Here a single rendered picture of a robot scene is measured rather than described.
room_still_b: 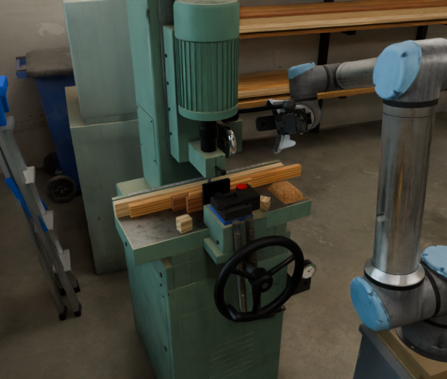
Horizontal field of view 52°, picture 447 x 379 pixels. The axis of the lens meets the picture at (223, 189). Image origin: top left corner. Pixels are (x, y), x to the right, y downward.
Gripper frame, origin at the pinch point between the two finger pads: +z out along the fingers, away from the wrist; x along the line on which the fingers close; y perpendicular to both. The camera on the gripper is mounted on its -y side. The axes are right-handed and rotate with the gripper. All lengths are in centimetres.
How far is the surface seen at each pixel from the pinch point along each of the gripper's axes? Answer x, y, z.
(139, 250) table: 27, -34, 25
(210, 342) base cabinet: 70, -34, -2
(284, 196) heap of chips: 23.5, -3.8, -14.4
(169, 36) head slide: -30.1, -24.1, 4.8
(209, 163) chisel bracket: 8.0, -20.0, 2.0
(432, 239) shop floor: 91, 31, -172
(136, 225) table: 22.0, -39.8, 17.1
